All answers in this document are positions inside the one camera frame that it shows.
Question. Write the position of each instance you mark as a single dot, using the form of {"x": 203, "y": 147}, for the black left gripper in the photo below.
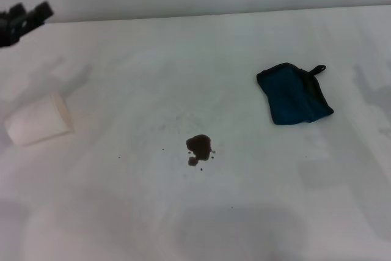
{"x": 12, "y": 30}

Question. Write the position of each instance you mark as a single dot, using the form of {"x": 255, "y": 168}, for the white plastic cup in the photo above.
{"x": 36, "y": 120}

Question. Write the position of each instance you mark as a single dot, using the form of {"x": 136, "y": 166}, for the blue rag with black trim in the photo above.
{"x": 287, "y": 96}

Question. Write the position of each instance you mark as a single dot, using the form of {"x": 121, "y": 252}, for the black water stain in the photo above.
{"x": 200, "y": 148}

